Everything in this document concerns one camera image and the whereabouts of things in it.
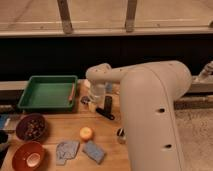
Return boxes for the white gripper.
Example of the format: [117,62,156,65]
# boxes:
[88,84,106,103]

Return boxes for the black handled metal scoop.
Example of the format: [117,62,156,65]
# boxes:
[80,96,115,120]

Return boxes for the yellow scrub brush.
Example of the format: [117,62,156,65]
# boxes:
[88,102,97,113]

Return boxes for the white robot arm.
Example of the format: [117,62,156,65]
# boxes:
[86,61,192,171]

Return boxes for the blue translucent cup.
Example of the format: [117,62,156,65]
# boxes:
[105,83,113,94]

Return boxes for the black rectangular block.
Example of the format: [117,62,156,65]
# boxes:
[104,96,112,112]

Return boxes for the red pencil in tray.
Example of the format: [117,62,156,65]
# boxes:
[68,83,75,103]

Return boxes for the yellow orange fruit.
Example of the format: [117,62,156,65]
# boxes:
[79,127,94,141]

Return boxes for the small metal cup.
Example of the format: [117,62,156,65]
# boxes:
[116,128,126,144]

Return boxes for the green plastic tray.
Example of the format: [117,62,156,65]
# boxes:
[18,75,78,111]

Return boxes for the blue sponge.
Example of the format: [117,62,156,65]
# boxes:
[83,141,105,164]

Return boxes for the grey blue folded cloth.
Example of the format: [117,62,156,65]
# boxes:
[56,140,80,165]

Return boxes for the dark bowl with nuts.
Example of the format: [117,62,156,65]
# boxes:
[16,113,46,141]

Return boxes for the red bowl with white object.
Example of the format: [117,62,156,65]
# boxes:
[12,141,45,171]

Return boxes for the blue object at left edge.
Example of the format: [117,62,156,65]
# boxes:
[0,114,11,131]

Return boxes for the right metal frame post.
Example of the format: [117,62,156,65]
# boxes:
[125,0,137,32]

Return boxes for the metal frame post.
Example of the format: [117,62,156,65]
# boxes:
[125,0,137,32]
[57,0,73,34]

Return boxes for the left metal frame post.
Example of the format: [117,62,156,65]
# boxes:
[57,0,73,34]

